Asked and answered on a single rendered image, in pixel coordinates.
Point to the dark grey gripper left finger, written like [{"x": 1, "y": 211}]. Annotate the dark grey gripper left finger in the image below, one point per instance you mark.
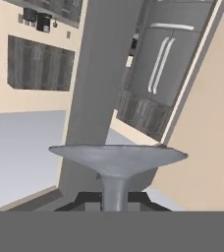
[{"x": 87, "y": 198}]

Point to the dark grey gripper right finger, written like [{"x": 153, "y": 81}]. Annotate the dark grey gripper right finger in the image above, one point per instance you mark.
[{"x": 138, "y": 198}]

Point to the grey wine glass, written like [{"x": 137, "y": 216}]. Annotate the grey wine glass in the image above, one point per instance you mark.
[{"x": 115, "y": 160}]

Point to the dark grey cupboards beside fridge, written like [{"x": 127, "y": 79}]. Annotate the dark grey cupboards beside fridge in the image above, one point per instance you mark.
[{"x": 143, "y": 114}]

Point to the dark grey base cupboards run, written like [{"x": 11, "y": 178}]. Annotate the dark grey base cupboards run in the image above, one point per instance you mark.
[{"x": 40, "y": 64}]

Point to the grey fridge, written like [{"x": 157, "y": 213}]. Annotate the grey fridge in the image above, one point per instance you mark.
[{"x": 179, "y": 55}]

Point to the black coffee machine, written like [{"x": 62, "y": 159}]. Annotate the black coffee machine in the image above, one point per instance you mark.
[{"x": 44, "y": 22}]

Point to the black small appliance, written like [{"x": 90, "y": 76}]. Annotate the black small appliance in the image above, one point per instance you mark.
[{"x": 29, "y": 14}]

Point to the dark grey wall cupboards run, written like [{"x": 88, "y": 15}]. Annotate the dark grey wall cupboards run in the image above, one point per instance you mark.
[{"x": 61, "y": 10}]

